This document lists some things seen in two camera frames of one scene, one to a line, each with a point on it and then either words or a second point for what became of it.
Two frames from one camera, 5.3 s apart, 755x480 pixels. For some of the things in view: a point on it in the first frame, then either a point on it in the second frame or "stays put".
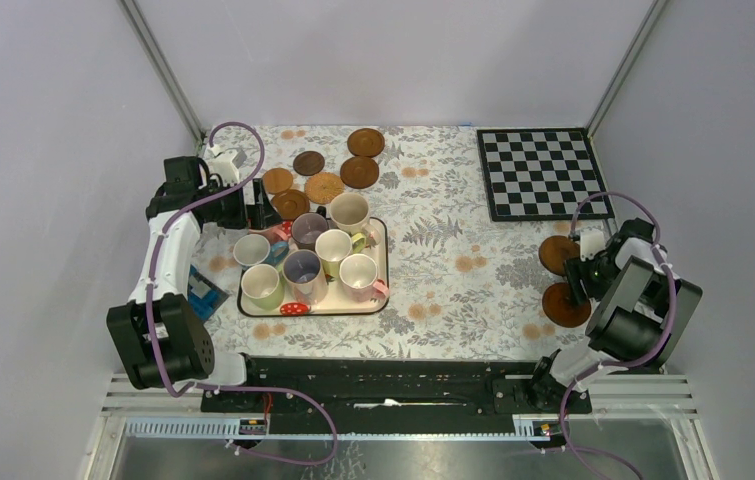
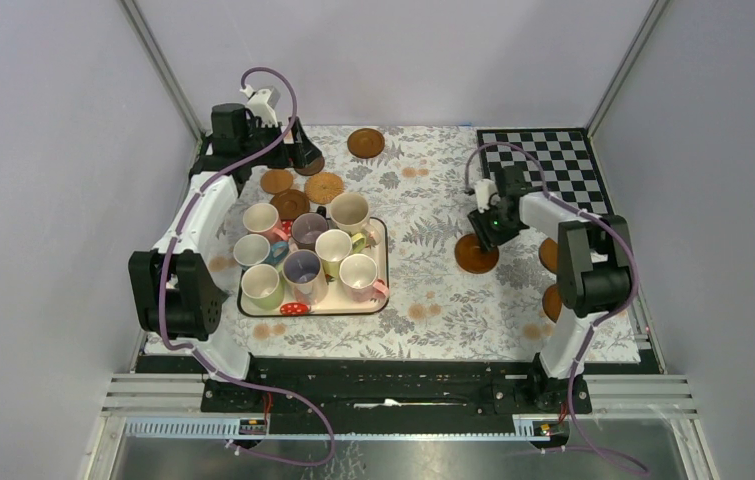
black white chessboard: [540, 174] stays put
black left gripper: [260, 214] to [296, 154]
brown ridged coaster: [555, 250] stays put
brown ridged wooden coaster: [359, 172] to [471, 257]
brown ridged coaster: [290, 203] stays put
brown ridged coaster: [561, 309] stays put
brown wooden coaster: [366, 142] stays put
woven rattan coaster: [321, 187] stays put
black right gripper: [576, 270] to [489, 238]
